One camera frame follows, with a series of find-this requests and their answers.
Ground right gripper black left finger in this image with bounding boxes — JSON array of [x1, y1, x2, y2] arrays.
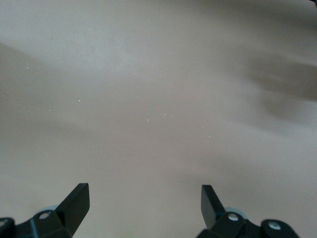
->
[[0, 182, 90, 238]]

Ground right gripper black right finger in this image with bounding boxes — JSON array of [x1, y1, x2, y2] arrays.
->
[[195, 184, 302, 238]]

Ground brown table cover sheet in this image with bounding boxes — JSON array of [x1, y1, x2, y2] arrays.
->
[[0, 0, 317, 238]]

